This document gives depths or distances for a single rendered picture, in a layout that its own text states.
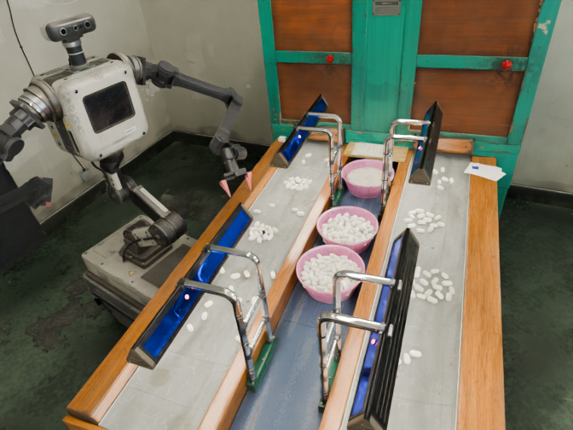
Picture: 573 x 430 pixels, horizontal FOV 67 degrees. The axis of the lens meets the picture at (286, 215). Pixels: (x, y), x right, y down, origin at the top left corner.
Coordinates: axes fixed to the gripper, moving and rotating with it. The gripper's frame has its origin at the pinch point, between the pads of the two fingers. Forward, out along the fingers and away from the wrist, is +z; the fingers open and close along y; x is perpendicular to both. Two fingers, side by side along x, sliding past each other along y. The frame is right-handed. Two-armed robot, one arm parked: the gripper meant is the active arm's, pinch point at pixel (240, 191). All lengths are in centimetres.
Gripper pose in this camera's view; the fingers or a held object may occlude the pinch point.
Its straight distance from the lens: 190.9
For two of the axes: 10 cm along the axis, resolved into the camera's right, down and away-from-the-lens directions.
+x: 2.7, -1.0, -9.6
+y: -9.1, 3.1, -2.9
